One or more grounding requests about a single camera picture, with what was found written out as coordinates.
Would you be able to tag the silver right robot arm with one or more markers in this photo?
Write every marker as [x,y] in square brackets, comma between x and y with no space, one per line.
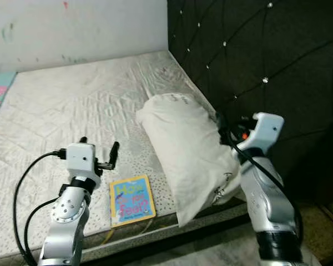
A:
[269,199]

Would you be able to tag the brown floor mat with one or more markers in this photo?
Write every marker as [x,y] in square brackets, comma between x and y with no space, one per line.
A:
[322,227]

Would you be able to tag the black tufted headboard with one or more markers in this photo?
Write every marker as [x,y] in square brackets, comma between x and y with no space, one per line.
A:
[266,55]

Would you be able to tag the cream white pillow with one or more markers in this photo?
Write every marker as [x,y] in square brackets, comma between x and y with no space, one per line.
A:
[183,149]

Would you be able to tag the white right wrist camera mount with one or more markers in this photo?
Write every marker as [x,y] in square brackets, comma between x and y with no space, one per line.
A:
[263,130]

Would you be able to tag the quilted beige mattress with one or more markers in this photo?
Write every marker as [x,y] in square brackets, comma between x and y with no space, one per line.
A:
[72,105]

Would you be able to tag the blue children's board book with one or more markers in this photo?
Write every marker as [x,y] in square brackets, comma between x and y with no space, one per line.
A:
[132,200]

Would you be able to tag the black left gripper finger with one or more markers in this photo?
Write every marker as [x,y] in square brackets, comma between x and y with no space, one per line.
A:
[83,141]
[115,154]

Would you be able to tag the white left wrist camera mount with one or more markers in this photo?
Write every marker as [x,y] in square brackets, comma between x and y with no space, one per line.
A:
[81,159]

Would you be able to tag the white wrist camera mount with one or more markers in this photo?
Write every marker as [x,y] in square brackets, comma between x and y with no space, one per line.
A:
[81,159]
[263,130]

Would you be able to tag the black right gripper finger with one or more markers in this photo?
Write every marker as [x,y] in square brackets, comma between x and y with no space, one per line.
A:
[221,126]

